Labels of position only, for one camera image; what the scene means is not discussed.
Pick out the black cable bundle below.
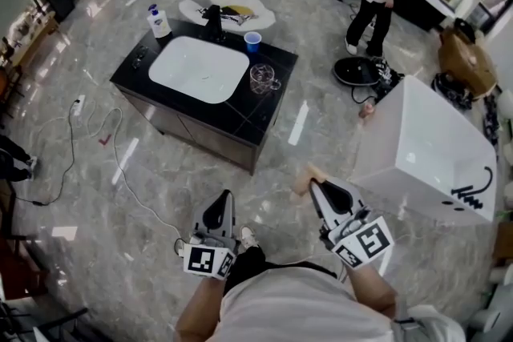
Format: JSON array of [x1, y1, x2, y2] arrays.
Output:
[[370, 56, 406, 103]]

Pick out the clear glass mug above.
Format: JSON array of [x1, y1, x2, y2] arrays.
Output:
[[249, 62, 283, 95]]

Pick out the brown cardboard box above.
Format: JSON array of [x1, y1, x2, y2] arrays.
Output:
[[436, 26, 499, 97]]

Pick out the person's white shirt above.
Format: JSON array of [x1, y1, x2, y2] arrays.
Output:
[[218, 266, 468, 342]]

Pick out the white soap pump bottle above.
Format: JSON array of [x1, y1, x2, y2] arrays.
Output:
[[146, 3, 173, 39]]

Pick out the blue plastic cup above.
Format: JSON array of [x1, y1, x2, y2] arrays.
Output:
[[243, 31, 263, 54]]

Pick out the black bathtub faucet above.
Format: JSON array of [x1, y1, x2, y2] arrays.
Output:
[[450, 166, 495, 211]]

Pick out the black bag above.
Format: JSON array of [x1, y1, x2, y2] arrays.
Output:
[[452, 17, 478, 43]]

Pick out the person's left forearm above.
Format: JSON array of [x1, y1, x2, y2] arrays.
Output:
[[174, 274, 229, 342]]

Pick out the white sink basin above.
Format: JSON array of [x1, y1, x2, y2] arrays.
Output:
[[147, 35, 252, 105]]

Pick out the person's right forearm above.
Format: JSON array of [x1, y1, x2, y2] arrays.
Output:
[[344, 262, 400, 320]]

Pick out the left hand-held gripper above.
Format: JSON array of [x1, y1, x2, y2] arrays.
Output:
[[182, 189, 240, 280]]

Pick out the person's black trousers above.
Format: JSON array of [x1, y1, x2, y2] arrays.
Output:
[[223, 246, 337, 296]]

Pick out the dark wooden chair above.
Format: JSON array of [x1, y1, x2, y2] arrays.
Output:
[[0, 179, 49, 301]]

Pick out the beige sponge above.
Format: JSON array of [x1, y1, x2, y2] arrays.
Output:
[[294, 163, 328, 205]]

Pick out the small pink object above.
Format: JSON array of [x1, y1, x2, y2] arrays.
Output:
[[357, 99, 377, 120]]

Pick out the white bathtub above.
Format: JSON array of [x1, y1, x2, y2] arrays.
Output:
[[351, 74, 499, 228]]

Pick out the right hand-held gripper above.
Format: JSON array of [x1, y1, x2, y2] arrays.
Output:
[[308, 176, 395, 268]]

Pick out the black eyeglasses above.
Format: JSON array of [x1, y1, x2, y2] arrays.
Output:
[[131, 45, 150, 69]]

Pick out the black top vanity cabinet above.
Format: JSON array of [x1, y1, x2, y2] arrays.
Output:
[[110, 18, 300, 176]]

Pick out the wooden coffee table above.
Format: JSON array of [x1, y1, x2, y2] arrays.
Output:
[[0, 7, 60, 67]]

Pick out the person's white shoe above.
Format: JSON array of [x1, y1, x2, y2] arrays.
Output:
[[239, 225, 260, 251]]

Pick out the white cable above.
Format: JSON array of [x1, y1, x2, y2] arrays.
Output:
[[86, 107, 185, 243]]

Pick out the white oval basin on floor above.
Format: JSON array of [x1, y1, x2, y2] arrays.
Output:
[[178, 0, 277, 30]]

